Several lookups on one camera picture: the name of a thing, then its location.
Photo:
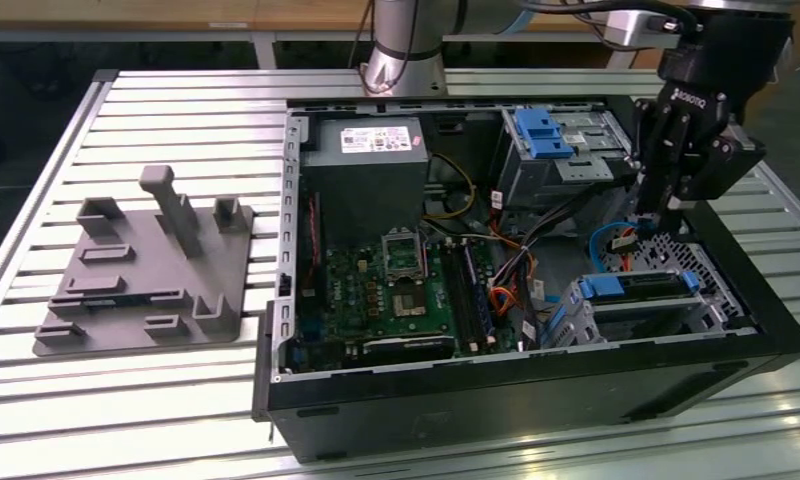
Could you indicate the green motherboard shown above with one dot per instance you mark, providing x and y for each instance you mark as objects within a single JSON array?
[{"x": 347, "y": 305}]

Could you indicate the metal disk bay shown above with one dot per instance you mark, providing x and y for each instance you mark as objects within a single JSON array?
[{"x": 640, "y": 320}]

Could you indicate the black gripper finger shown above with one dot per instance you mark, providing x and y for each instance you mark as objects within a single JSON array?
[
  {"x": 656, "y": 165},
  {"x": 727, "y": 165}
]

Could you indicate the wooden workbench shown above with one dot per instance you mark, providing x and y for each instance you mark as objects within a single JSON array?
[{"x": 173, "y": 15}]

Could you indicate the black open PC case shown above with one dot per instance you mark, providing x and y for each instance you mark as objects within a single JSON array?
[{"x": 440, "y": 410}]

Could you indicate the grey plastic parts rack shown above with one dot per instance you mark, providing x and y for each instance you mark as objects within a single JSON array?
[{"x": 140, "y": 280}]

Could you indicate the grey metal drive cage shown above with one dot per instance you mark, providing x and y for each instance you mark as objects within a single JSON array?
[{"x": 540, "y": 180}]

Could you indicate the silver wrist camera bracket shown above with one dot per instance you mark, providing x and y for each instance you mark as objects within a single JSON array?
[{"x": 634, "y": 30}]

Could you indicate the grey power supply unit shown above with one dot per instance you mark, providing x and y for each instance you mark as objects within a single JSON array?
[{"x": 367, "y": 190}]

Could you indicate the black graphics card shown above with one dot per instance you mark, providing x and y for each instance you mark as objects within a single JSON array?
[{"x": 407, "y": 347}]

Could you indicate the hard disk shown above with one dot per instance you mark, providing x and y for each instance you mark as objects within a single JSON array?
[{"x": 647, "y": 286}]

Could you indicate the black RAM slot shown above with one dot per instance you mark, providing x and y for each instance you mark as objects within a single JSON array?
[{"x": 455, "y": 290}]

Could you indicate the blue plastic drive latch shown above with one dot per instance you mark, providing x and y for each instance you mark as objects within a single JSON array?
[{"x": 540, "y": 132}]

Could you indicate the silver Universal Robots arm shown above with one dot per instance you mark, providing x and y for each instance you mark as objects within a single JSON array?
[{"x": 407, "y": 50}]

